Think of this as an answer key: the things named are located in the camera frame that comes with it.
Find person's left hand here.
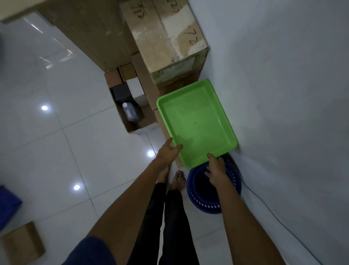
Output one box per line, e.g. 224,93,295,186
156,137,184,167

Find person's right hand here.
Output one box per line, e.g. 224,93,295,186
204,153,227,189

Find green plastic tray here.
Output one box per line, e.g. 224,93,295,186
156,79,239,169

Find person's right forearm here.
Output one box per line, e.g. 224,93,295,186
211,182,286,265

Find person's left forearm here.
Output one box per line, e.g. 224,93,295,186
87,162,171,256

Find person's left foot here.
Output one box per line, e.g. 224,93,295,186
156,166,171,184

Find person's foot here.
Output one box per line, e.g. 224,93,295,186
156,166,171,184
170,170,187,191

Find person's right foot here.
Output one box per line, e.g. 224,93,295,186
170,170,187,191

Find blue perforated plastic basket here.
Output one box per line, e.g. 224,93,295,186
186,154,242,214

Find open small cardboard box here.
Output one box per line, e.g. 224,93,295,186
109,78,162,135

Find grey bottle with white cap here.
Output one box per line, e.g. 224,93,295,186
122,102,144,122

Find person's right leg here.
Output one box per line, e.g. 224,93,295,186
159,189,200,265

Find person's leg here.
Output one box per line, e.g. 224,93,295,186
159,189,200,265
127,182,167,265

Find black box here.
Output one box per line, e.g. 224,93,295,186
111,84,131,102

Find person's left leg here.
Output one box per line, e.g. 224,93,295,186
127,182,167,265

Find small closed brown cardboard box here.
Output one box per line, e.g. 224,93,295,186
104,68,124,89

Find large taped cardboard box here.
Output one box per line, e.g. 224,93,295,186
119,0,210,94

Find person's blue sleeve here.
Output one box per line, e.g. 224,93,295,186
62,236,110,265

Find wooden cabinet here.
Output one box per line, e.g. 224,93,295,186
1,0,139,72

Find blue fabric object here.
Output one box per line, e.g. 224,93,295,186
0,185,23,230

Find flat brown cardboard piece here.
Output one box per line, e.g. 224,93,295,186
1,221,46,265

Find thin black cable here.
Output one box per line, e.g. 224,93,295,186
239,179,323,265

